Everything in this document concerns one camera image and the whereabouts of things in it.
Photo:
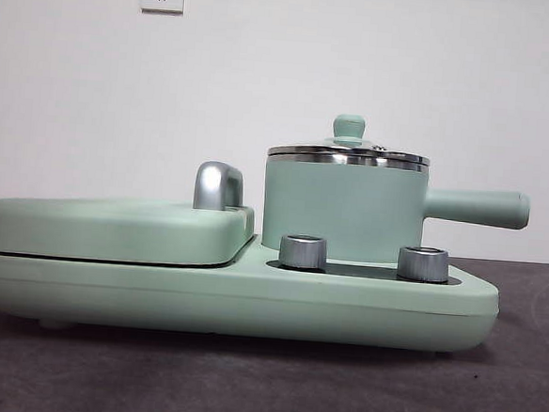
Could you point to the mint green breakfast machine base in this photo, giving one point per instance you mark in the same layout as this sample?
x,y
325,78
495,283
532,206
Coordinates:
x,y
230,302

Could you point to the silver control knob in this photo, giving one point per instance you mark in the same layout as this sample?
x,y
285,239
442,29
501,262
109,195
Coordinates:
x,y
302,252
422,263

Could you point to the mint green griddle lid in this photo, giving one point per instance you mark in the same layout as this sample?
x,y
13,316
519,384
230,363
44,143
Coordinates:
x,y
113,223

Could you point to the glass pot lid green knob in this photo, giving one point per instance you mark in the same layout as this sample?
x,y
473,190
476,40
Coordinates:
x,y
348,126

